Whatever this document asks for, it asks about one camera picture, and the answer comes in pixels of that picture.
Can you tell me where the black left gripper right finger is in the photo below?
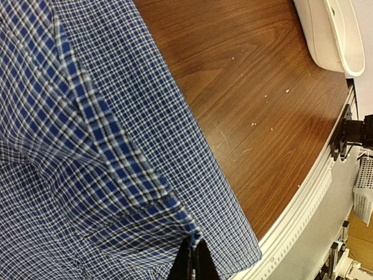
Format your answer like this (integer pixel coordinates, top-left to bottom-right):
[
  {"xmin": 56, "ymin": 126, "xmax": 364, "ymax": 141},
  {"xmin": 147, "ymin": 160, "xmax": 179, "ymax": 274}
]
[{"xmin": 194, "ymin": 240, "xmax": 220, "ymax": 280}]

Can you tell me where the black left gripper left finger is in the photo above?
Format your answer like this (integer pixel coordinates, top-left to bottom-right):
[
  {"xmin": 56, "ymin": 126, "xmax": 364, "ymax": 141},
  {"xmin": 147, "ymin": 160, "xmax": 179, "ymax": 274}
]
[{"xmin": 168, "ymin": 240, "xmax": 193, "ymax": 280}]

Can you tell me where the blue checked long sleeve shirt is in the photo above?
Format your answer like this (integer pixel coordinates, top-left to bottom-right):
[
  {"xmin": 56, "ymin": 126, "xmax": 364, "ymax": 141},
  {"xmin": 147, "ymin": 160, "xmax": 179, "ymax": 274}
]
[{"xmin": 1, "ymin": 1, "xmax": 262, "ymax": 279}]

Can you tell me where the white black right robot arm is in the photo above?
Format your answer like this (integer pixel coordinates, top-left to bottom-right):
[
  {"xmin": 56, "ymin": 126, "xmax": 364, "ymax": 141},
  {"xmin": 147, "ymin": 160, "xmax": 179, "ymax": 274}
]
[{"xmin": 343, "ymin": 115, "xmax": 373, "ymax": 149}]

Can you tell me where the white plastic crate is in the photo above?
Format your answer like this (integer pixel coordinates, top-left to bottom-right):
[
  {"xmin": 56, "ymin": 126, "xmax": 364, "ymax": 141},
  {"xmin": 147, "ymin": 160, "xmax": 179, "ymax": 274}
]
[{"xmin": 353, "ymin": 151, "xmax": 372, "ymax": 226}]

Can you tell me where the white plastic bin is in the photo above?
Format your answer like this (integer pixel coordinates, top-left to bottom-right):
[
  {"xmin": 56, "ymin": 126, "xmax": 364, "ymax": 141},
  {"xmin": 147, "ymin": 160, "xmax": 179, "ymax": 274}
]
[{"xmin": 294, "ymin": 0, "xmax": 365, "ymax": 77}]

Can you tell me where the aluminium front rail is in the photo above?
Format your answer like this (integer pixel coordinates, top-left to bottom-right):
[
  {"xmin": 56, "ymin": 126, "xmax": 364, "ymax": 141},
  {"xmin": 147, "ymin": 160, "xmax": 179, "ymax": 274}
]
[{"xmin": 230, "ymin": 78, "xmax": 362, "ymax": 280}]

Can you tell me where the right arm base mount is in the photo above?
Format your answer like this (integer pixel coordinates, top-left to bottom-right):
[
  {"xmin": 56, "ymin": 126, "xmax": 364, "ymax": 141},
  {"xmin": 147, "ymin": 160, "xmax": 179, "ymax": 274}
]
[{"xmin": 329, "ymin": 104, "xmax": 353, "ymax": 161}]

